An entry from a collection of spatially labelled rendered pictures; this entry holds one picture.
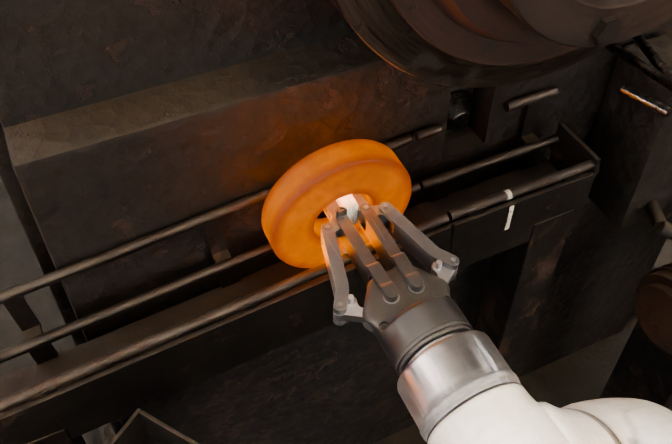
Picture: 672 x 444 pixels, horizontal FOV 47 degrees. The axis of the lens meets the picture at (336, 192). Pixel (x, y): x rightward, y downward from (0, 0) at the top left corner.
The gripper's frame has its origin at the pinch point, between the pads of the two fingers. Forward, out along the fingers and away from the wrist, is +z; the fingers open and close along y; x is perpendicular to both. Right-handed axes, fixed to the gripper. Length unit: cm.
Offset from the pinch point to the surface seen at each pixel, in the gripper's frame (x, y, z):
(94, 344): -15.4, -26.9, 3.1
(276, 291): -8.4, -8.1, -3.2
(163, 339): -9.3, -20.2, -3.2
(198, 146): 4.7, -11.4, 7.1
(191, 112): 8.6, -11.4, 7.8
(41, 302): -81, -38, 61
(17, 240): -82, -40, 81
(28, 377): -15.9, -34.1, 2.5
